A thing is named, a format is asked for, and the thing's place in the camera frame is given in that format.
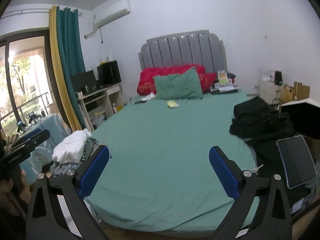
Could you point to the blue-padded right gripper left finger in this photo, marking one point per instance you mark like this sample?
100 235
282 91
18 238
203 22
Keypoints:
45 218

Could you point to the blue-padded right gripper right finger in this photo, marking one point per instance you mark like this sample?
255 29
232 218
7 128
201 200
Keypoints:
272 218

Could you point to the white hooded shirt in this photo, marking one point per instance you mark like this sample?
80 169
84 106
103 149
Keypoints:
71 147

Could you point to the black clothes pile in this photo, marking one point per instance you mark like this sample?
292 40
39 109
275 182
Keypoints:
261 126

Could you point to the person's left hand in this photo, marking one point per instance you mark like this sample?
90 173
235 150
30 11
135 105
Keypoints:
7 196

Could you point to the black car key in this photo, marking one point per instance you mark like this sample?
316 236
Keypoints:
256 169

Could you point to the grey printed folded sweatshirt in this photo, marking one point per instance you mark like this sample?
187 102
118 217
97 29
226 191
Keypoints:
58 169

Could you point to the light blue cartoon blanket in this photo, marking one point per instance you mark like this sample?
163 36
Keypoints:
42 155

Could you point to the grey tablet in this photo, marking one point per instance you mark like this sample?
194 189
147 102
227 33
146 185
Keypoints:
297 160

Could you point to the yellow curtain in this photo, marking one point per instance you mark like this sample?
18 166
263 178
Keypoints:
58 72

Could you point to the black computer monitor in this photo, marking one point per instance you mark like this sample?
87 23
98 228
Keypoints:
79 81

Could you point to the black computer tower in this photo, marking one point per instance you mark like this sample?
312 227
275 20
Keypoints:
108 73

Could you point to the white bedside cabinet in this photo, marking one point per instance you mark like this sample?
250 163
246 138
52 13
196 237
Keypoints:
270 92

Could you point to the cardboard box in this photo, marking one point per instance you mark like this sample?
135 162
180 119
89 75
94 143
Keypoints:
294 93

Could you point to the stack of books and snacks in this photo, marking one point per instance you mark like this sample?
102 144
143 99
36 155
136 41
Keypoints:
224 83

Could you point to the small black speaker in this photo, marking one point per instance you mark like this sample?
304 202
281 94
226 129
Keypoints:
278 79

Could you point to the teal curtain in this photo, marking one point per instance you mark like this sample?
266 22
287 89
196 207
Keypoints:
71 57

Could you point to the small yellow cloth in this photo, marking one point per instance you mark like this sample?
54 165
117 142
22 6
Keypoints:
171 104

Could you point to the white paper on bed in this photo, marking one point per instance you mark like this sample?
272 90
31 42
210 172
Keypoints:
145 98

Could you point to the red pillow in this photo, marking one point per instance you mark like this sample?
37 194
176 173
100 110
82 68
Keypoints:
146 83

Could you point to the green pillow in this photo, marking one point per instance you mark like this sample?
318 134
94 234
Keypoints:
178 86

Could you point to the grey padded headboard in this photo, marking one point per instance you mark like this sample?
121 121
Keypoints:
195 47

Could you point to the white wall air conditioner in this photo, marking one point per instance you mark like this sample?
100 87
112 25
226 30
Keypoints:
109 14

